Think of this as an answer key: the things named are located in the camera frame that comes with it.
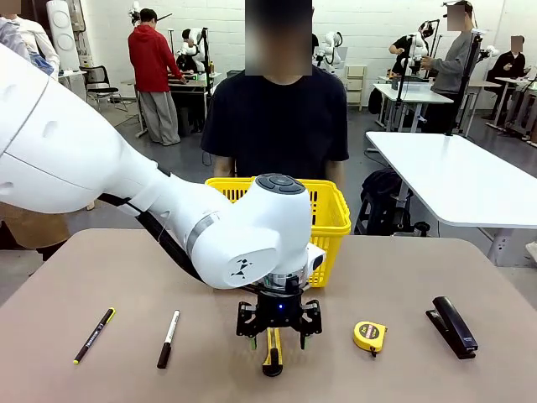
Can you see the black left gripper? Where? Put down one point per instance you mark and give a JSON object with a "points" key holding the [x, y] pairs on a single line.
{"points": [[279, 310]]}

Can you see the yellow black utility knife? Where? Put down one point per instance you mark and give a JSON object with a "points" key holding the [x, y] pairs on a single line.
{"points": [[272, 357]]}

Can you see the white marker with black cap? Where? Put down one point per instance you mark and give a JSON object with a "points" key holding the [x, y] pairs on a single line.
{"points": [[168, 338]]}

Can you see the person's right forearm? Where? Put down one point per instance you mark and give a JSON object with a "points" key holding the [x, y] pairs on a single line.
{"points": [[222, 168]]}

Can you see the person's left forearm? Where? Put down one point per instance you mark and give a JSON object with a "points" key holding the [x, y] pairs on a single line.
{"points": [[335, 174]]}

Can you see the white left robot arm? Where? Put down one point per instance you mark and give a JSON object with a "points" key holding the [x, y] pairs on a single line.
{"points": [[84, 147]]}

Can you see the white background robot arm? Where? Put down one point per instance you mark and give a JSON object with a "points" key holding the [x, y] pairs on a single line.
{"points": [[329, 48], [419, 42], [191, 46]]}

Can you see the yellow plastic shopping basket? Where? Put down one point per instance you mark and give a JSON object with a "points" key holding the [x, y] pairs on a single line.
{"points": [[329, 218]]}

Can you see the person in black t-shirt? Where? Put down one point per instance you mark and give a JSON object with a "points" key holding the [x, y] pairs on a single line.
{"points": [[277, 126]]}

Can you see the person in red hoodie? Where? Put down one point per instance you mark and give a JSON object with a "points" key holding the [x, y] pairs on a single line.
{"points": [[149, 63]]}

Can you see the bending person in black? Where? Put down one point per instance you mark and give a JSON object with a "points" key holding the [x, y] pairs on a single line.
{"points": [[403, 46]]}

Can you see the person in grey sweater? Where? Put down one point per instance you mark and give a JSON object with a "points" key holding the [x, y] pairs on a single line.
{"points": [[455, 63]]}

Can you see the seated person in black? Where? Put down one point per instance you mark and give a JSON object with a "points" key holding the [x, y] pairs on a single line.
{"points": [[509, 65]]}

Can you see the yellow tape measure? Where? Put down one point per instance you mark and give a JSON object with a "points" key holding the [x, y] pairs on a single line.
{"points": [[368, 334]]}

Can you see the black backpack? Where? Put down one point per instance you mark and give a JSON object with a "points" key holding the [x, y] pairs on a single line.
{"points": [[384, 193]]}

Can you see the black stapler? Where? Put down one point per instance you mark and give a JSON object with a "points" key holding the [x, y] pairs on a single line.
{"points": [[453, 327]]}

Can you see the black pen with yellow tips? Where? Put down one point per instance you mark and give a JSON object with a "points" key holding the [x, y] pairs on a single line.
{"points": [[94, 336]]}

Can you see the large white table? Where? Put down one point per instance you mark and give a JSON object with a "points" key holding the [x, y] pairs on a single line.
{"points": [[453, 176]]}

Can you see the white drawer cabinet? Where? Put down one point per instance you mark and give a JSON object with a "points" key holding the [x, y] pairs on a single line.
{"points": [[356, 84]]}

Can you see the white background table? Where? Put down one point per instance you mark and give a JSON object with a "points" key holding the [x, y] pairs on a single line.
{"points": [[409, 94]]}

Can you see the black office chair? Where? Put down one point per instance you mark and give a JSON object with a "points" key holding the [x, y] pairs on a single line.
{"points": [[100, 86]]}

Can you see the white tower air conditioner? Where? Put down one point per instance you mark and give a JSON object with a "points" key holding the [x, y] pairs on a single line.
{"points": [[63, 33]]}

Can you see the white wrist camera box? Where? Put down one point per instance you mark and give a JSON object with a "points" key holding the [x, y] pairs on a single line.
{"points": [[317, 260]]}

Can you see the black camera stand pole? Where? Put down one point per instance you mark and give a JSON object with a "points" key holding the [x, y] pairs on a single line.
{"points": [[463, 84], [403, 80]]}

